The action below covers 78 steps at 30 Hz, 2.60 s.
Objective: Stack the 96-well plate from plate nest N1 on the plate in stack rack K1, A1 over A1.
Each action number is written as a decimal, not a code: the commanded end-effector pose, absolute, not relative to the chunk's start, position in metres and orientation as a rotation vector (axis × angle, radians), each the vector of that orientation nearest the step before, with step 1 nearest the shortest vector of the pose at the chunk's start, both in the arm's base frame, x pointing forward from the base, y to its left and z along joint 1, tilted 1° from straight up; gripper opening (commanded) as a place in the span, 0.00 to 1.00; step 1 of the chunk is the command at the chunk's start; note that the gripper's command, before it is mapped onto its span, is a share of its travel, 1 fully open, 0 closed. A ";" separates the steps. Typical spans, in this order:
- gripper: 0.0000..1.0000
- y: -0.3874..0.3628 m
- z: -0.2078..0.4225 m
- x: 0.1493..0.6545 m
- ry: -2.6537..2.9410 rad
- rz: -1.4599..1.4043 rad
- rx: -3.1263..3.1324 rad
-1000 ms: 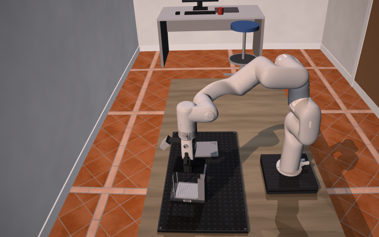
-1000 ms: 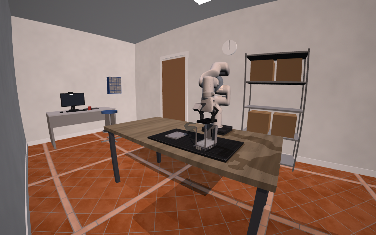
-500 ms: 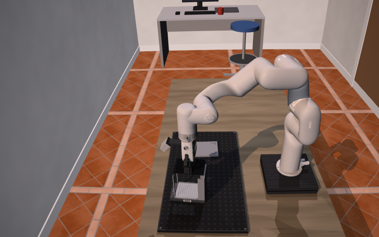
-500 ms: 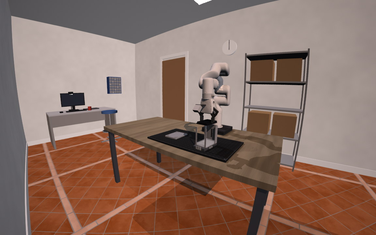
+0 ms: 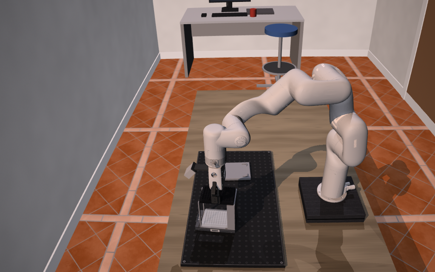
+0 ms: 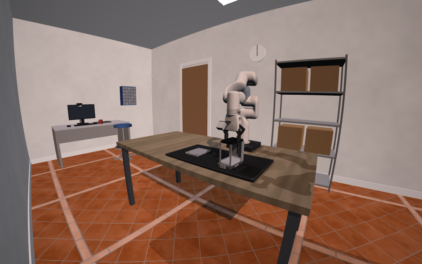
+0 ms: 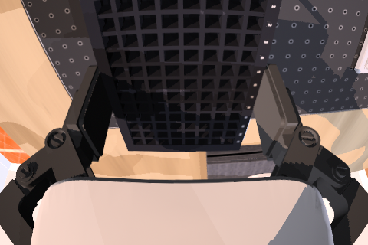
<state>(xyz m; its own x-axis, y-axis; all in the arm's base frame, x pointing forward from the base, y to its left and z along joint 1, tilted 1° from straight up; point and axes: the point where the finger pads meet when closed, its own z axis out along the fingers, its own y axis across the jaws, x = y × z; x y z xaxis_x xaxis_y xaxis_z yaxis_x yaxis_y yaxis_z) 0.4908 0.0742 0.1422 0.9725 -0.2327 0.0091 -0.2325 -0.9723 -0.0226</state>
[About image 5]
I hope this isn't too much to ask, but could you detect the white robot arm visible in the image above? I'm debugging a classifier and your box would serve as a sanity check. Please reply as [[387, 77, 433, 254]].
[[184, 63, 368, 202]]

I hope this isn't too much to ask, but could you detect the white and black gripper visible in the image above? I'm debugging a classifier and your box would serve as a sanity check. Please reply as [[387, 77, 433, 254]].
[[206, 161, 227, 204]]

